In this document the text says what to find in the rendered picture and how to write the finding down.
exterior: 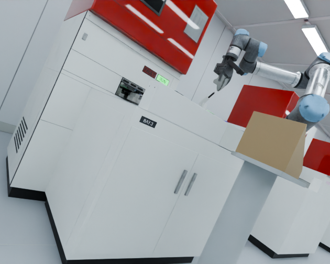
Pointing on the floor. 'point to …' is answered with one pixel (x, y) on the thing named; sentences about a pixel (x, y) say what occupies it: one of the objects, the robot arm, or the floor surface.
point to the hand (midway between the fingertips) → (219, 89)
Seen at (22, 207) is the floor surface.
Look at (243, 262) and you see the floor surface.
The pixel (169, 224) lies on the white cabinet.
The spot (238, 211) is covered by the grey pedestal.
